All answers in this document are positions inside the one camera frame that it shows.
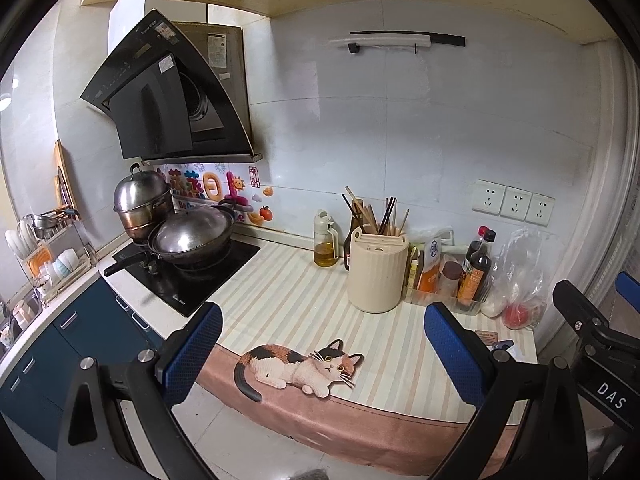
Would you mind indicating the orange and white seasoning packet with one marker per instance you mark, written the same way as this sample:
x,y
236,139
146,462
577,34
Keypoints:
x,y
431,270

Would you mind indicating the wall-mounted rack bar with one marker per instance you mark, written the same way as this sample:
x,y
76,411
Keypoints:
x,y
390,41

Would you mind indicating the red tomato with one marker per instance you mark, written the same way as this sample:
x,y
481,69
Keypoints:
x,y
516,316

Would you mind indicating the black range hood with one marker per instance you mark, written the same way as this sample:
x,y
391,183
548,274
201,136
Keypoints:
x,y
145,105

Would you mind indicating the dark wok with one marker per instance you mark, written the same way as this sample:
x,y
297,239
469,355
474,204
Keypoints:
x,y
200,260

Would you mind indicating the small yellow box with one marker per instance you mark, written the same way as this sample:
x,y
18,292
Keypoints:
x,y
413,270

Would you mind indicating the small printed card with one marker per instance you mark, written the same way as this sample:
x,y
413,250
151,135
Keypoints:
x,y
487,336

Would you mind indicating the steel steamer pot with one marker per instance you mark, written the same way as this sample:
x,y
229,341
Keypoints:
x,y
142,200

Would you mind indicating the cream chopstick holder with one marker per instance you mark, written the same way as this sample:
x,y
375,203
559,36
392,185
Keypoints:
x,y
377,275

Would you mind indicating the clear oil bottle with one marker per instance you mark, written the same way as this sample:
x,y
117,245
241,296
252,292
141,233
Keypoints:
x,y
323,250

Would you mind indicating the dark sauce bottle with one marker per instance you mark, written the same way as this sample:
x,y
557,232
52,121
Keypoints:
x,y
347,250

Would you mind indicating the white wall socket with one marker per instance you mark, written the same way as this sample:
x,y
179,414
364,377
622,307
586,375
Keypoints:
x,y
516,203
540,209
489,197

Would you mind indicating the bundle of chopsticks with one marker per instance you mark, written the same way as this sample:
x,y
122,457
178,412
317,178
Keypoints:
x,y
380,220

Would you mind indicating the brown-capped jar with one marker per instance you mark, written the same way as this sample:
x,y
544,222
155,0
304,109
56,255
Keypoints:
x,y
450,277

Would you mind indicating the blue base cabinet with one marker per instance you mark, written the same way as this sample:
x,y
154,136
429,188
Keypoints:
x,y
60,340

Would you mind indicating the clear seasoning tray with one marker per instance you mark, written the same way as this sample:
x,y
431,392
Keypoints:
x,y
425,297

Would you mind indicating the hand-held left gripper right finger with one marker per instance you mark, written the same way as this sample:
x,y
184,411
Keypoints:
x,y
452,350

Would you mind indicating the metal dish rack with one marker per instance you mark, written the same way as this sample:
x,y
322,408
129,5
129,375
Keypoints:
x,y
50,260

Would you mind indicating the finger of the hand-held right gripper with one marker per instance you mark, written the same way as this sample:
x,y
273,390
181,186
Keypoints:
x,y
631,287
580,305

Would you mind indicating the clear plastic bag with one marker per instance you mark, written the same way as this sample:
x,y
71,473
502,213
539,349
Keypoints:
x,y
525,275

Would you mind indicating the black cooktop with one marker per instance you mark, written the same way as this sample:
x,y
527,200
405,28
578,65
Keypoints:
x,y
200,280

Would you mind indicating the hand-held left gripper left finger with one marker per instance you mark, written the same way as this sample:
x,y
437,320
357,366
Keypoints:
x,y
192,355

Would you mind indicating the soy sauce bottle orange label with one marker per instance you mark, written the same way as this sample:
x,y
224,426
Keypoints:
x,y
475,280

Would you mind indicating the colourful wall sticker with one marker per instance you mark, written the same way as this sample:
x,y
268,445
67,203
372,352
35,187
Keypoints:
x,y
210,185

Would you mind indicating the striped cat-print counter mat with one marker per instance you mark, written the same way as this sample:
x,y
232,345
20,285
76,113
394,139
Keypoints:
x,y
310,310

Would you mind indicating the red-capped dark bottle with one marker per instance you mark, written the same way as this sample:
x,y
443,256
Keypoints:
x,y
477,240

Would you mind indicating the wooden cutting board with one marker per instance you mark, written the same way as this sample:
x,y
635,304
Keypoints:
x,y
65,175

